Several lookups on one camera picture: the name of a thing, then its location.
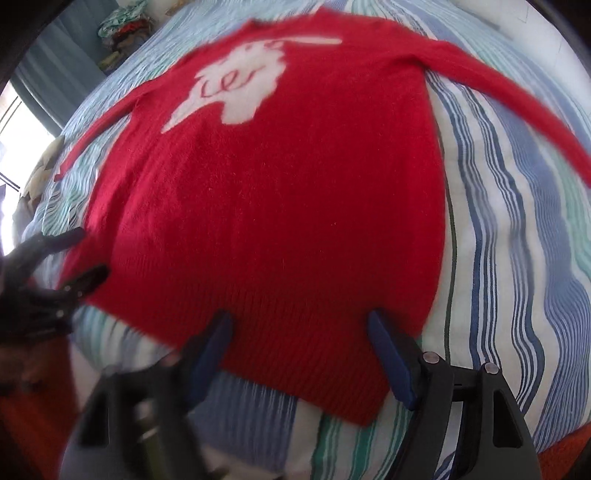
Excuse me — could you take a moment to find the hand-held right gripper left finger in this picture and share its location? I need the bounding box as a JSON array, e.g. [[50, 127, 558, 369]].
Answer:
[[60, 310, 236, 480]]

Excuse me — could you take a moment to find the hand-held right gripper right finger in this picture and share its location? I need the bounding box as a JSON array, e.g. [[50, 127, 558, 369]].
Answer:
[[367, 310, 543, 480]]

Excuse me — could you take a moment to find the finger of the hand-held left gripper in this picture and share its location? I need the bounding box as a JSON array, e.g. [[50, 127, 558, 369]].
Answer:
[[51, 264, 110, 308], [11, 228, 86, 278]]

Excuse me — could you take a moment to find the red sweater with white print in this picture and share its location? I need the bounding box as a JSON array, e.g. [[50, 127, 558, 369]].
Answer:
[[54, 7, 591, 428]]

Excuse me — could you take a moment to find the pile of colourful clothes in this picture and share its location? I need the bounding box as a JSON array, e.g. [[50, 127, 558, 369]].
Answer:
[[95, 8, 160, 77]]

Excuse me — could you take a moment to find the beige brown cushion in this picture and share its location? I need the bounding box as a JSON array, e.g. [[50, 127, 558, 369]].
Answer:
[[23, 136, 65, 204]]

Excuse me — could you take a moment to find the striped bedspread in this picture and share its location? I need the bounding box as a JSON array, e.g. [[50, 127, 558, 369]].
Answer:
[[18, 0, 591, 480]]

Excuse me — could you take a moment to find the blue curtain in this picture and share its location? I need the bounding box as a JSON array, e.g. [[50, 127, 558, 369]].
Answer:
[[9, 28, 112, 139]]

